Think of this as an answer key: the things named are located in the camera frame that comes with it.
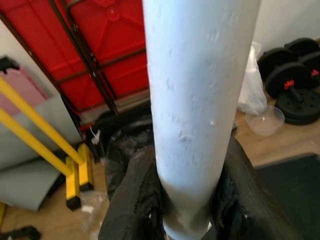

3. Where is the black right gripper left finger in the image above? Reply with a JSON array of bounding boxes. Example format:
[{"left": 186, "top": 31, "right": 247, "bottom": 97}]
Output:
[{"left": 98, "top": 144, "right": 166, "bottom": 240}]

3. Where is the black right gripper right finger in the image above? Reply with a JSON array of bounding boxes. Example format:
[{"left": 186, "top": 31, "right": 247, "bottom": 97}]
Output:
[{"left": 212, "top": 136, "right": 301, "bottom": 240}]

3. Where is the black floor mat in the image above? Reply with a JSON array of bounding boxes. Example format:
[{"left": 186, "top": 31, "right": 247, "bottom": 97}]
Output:
[{"left": 253, "top": 153, "right": 320, "bottom": 240}]

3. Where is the small clear plastic bag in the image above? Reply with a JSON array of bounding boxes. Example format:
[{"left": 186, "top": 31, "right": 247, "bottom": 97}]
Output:
[{"left": 79, "top": 192, "right": 113, "bottom": 233}]

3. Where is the black trash bag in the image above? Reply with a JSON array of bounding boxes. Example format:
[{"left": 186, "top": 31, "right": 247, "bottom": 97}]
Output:
[{"left": 102, "top": 129, "right": 161, "bottom": 201}]

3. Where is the yellow dip bar stand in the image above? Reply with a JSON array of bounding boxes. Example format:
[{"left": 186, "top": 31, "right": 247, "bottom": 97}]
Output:
[{"left": 0, "top": 76, "right": 95, "bottom": 226}]

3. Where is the clear plastic bowl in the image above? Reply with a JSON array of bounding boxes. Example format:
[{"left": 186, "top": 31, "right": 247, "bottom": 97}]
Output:
[{"left": 244, "top": 104, "right": 286, "bottom": 137}]

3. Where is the white plastic bag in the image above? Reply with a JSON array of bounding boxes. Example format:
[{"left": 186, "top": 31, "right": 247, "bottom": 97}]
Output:
[{"left": 236, "top": 41, "right": 268, "bottom": 116}]

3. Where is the black weight plate stack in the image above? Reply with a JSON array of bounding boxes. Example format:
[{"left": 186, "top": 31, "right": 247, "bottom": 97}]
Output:
[{"left": 276, "top": 91, "right": 320, "bottom": 126}]

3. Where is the grey rolled exercise mat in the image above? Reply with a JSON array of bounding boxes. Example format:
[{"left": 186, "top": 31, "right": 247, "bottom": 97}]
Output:
[{"left": 0, "top": 98, "right": 83, "bottom": 211}]

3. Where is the red folding table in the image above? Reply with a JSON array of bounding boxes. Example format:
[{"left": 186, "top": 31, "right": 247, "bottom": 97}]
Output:
[{"left": 0, "top": 0, "right": 151, "bottom": 116}]

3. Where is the pink foam puzzle mat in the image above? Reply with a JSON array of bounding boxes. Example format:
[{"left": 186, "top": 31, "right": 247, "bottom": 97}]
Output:
[{"left": 0, "top": 72, "right": 49, "bottom": 111}]

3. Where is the white cable tie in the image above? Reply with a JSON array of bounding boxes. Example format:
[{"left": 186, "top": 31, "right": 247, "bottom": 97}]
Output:
[{"left": 89, "top": 126, "right": 101, "bottom": 146}]

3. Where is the black bench frame with rollers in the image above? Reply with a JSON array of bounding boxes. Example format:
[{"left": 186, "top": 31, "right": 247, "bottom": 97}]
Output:
[{"left": 0, "top": 224, "right": 42, "bottom": 240}]

